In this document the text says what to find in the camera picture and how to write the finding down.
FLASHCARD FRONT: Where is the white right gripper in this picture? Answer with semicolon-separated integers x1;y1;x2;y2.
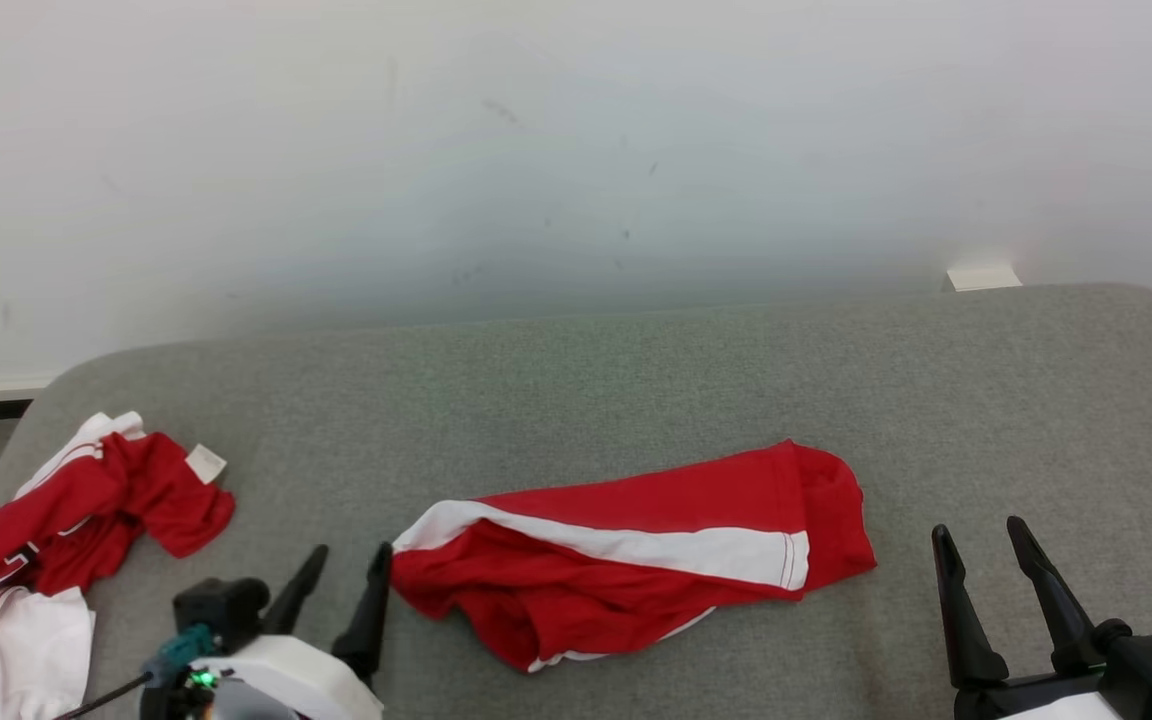
931;516;1127;720

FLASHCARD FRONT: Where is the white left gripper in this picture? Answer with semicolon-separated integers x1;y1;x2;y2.
141;542;394;720

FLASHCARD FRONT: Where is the red white basketball jersey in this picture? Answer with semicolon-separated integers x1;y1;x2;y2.
0;410;237;720

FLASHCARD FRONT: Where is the red shorts white stripe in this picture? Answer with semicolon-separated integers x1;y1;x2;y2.
391;440;877;673

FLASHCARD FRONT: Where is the white wall plate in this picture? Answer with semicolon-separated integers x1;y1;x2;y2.
946;263;1023;293

